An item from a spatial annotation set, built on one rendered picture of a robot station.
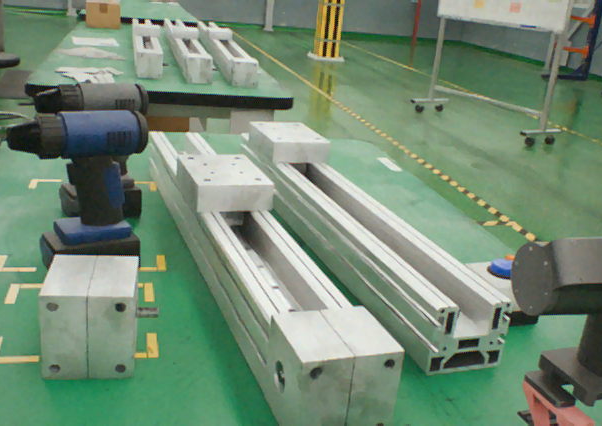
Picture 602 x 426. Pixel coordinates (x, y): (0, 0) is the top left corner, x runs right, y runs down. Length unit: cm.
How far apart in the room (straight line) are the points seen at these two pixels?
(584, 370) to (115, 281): 45
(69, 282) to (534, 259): 44
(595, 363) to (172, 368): 42
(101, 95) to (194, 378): 53
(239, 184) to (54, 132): 26
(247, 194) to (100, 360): 35
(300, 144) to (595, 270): 80
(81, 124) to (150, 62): 174
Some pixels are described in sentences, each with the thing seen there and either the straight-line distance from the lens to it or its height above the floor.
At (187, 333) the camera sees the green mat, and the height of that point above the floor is 78.
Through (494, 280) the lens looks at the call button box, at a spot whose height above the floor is 84.
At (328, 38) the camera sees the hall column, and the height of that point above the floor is 33.
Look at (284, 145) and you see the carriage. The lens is 124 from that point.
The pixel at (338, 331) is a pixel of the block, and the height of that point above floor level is 87.
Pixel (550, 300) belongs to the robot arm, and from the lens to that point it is 53.
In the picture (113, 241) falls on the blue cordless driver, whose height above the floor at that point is 83.
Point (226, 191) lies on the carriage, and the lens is 96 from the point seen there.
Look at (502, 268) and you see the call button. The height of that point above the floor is 85.
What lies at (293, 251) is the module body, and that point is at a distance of 85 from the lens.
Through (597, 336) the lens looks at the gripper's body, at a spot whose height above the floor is 94.
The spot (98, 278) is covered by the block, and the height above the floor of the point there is 87.
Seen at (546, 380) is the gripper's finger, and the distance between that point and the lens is 63.
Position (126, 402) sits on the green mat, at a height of 78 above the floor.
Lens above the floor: 119
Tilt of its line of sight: 20 degrees down
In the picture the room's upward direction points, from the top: 6 degrees clockwise
